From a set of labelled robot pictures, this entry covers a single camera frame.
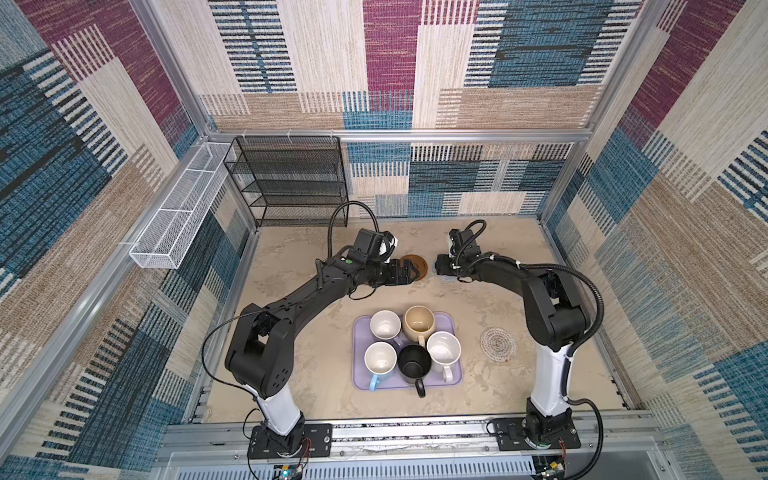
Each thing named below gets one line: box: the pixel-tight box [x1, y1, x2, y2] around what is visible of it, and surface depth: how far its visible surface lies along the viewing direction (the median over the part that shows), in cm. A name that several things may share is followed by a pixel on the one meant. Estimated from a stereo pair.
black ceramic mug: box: [398, 344, 432, 398], surface depth 79 cm
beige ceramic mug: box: [402, 305, 435, 348], surface depth 87 cm
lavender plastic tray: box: [351, 312, 463, 390], surface depth 84 cm
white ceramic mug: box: [426, 331, 462, 383], surface depth 82 cm
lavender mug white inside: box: [370, 309, 404, 346], surface depth 87 cm
